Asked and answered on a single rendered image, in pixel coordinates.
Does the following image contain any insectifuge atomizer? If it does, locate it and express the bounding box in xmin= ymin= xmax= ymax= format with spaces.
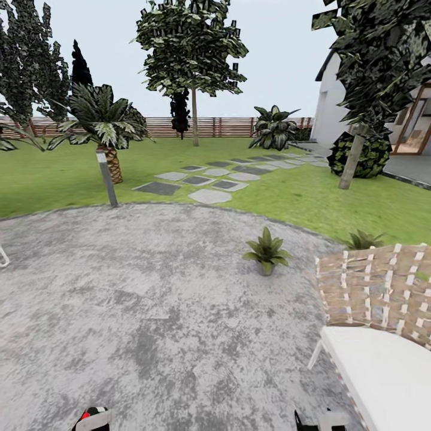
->
xmin=80 ymin=406 xmax=107 ymax=420

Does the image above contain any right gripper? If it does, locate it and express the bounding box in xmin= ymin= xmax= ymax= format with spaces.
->
xmin=295 ymin=410 xmax=345 ymax=431

